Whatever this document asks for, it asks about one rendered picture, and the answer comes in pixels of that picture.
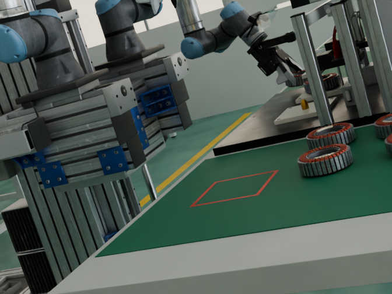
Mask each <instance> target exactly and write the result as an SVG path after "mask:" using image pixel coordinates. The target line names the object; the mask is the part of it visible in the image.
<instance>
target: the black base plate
mask: <svg viewBox="0 0 392 294"><path fill-rule="evenodd" d="M304 91H305V88H304V87H302V88H299V89H295V90H290V91H287V92H282V93H277V94H275V95H274V96H273V97H272V98H271V99H269V100H268V101H267V102H266V103H265V104H264V105H263V106H261V107H260V108H259V109H258V110H257V111H256V112H255V113H253V114H252V115H251V116H250V117H249V118H248V119H247V120H246V121H244V122H243V123H242V124H241V125H239V126H238V127H237V128H236V129H235V130H234V131H233V132H231V133H230V134H229V135H228V136H227V137H226V138H225V139H224V140H222V141H221V142H220V143H219V144H217V145H216V146H215V147H214V148H213V152H214V155H215V156H219V155H224V154H228V153H233V152H238V151H244V150H248V149H253V148H258V147H262V146H267V145H272V144H278V143H281V142H286V141H292V140H296V139H300V138H305V137H306V136H307V135H308V134H309V133H310V132H312V131H314V130H316V129H318V128H321V127H324V126H328V124H326V125H324V126H320V122H319V118H318V116H316V117H310V118H305V119H302V120H297V121H292V122H287V123H284V124H279V125H275V124H274V121H275V120H276V119H277V118H278V117H279V116H280V115H281V114H282V113H283V112H284V111H285V110H286V109H287V108H289V107H294V106H298V105H301V104H300V103H298V104H296V102H295V100H296V99H297V98H298V97H299V96H300V95H301V94H302V93H303V92H304ZM367 91H368V94H369V97H370V102H371V105H372V109H373V114H372V115H370V116H364V117H362V118H359V113H358V109H357V106H356V105H353V106H348V107H347V106H346V104H345V100H344V96H343V94H342V93H341V94H337V95H333V96H329V97H328V99H329V98H333V97H337V99H338V101H337V102H336V103H335V104H334V106H333V107H332V108H331V111H332V115H333V118H334V122H333V123H332V124H335V123H337V124H338V123H350V124H353V127H360V126H363V125H368V124H374V122H376V120H377V119H378V118H380V117H382V116H385V115H388V114H390V112H388V113H386V111H385V108H384V104H383V100H382V96H381V93H380V89H379V84H378V82H377V83H375V84H371V85H367ZM329 125H331V124H329Z"/></svg>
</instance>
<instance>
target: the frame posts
mask: <svg viewBox="0 0 392 294"><path fill-rule="evenodd" d="M330 8H331V12H332V16H333V19H334V23H335V28H336V30H337V34H338V38H339V43H340V46H341V50H342V54H343V56H344V61H345V65H346V69H347V72H348V76H349V80H350V83H351V87H352V91H353V95H354V98H355V102H356V106H357V109H358V113H359V118H362V117H364V116H371V115H372V114H373V109H372V105H371V102H370V97H369V94H368V89H367V86H366V82H365V78H364V75H363V71H362V67H361V65H362V64H363V62H362V60H361V61H360V59H359V55H358V51H357V48H356V44H355V40H354V36H353V33H352V29H351V28H352V27H351V24H350V22H349V19H350V17H351V16H352V13H353V12H354V11H356V10H355V5H354V2H353V0H349V1H347V2H346V3H345V1H340V2H336V3H333V4H331V5H330ZM290 18H291V21H292V25H293V29H294V32H295V36H296V39H297V44H298V46H299V50H300V54H301V57H302V61H303V65H304V69H305V71H306V76H307V80H308V82H309V86H310V90H311V94H312V97H313V101H314V105H315V108H316V111H317V115H318V119H319V122H320V126H324V125H326V124H328V125H329V124H332V123H333V122H334V118H333V114H332V111H331V107H330V103H329V100H328V96H327V92H326V88H325V86H324V82H323V77H322V75H321V71H320V67H319V63H318V60H317V56H316V52H315V49H314V45H313V41H312V37H311V34H310V30H309V27H308V24H307V20H306V15H305V12H302V13H298V14H295V15H292V16H290ZM352 24H353V27H354V28H355V32H356V36H357V39H358V40H359V37H358V32H357V26H356V17H353V18H352Z"/></svg>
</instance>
